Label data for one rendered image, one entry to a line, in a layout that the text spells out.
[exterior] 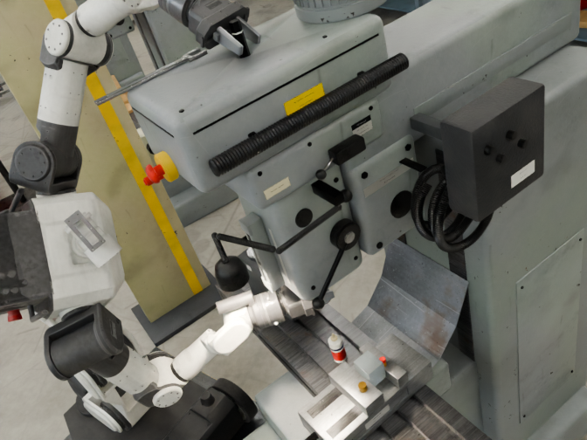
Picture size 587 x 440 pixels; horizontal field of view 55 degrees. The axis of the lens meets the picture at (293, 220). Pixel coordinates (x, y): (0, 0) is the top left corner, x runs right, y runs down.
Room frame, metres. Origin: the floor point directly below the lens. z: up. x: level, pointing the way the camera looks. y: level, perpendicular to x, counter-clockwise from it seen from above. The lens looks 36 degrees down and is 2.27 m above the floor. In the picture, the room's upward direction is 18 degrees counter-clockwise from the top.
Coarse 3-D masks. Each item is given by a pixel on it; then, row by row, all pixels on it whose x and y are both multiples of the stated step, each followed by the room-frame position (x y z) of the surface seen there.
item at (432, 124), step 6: (420, 114) 1.09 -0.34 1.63; (414, 120) 1.08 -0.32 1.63; (420, 120) 1.07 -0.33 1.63; (426, 120) 1.06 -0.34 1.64; (432, 120) 1.05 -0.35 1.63; (438, 120) 1.05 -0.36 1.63; (414, 126) 1.08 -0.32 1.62; (420, 126) 1.07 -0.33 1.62; (426, 126) 1.05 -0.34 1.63; (432, 126) 1.03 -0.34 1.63; (438, 126) 1.03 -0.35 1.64; (420, 132) 1.07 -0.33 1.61; (426, 132) 1.05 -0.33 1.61; (432, 132) 1.03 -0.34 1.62; (438, 132) 1.02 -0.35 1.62; (438, 138) 1.02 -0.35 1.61
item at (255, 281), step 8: (248, 248) 1.49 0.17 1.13; (240, 256) 1.48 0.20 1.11; (248, 256) 1.45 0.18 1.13; (248, 264) 1.43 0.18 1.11; (256, 264) 1.41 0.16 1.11; (256, 272) 1.40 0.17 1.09; (256, 280) 1.42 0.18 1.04; (256, 288) 1.44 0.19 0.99; (264, 288) 1.39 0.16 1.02; (280, 288) 1.30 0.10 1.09
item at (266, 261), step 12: (252, 216) 1.04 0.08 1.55; (252, 228) 1.02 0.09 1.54; (264, 228) 1.03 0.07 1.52; (252, 240) 1.02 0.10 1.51; (264, 240) 1.02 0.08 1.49; (264, 252) 1.02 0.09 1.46; (264, 264) 1.01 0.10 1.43; (276, 264) 1.03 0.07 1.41; (264, 276) 1.03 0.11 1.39; (276, 276) 1.02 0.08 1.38; (276, 288) 1.02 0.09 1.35
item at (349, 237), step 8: (336, 224) 1.00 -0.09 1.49; (344, 224) 0.99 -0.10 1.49; (352, 224) 0.99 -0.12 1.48; (336, 232) 0.98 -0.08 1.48; (344, 232) 0.98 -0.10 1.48; (352, 232) 0.99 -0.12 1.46; (360, 232) 1.00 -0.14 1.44; (336, 240) 0.97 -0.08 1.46; (344, 240) 0.98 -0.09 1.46; (352, 240) 0.98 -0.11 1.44; (344, 248) 0.97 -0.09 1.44; (336, 256) 0.97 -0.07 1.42; (336, 264) 0.96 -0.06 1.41; (328, 280) 0.95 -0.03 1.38; (320, 296) 0.94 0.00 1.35; (312, 304) 0.94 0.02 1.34; (320, 304) 0.93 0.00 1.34
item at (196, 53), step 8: (184, 56) 1.16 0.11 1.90; (192, 56) 1.15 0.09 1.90; (200, 56) 1.14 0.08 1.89; (176, 64) 1.13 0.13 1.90; (152, 72) 1.12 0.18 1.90; (160, 72) 1.12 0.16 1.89; (136, 80) 1.11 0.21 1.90; (144, 80) 1.10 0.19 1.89; (120, 88) 1.09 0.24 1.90; (128, 88) 1.09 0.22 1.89; (104, 96) 1.08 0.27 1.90; (112, 96) 1.07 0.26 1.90; (96, 104) 1.06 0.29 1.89
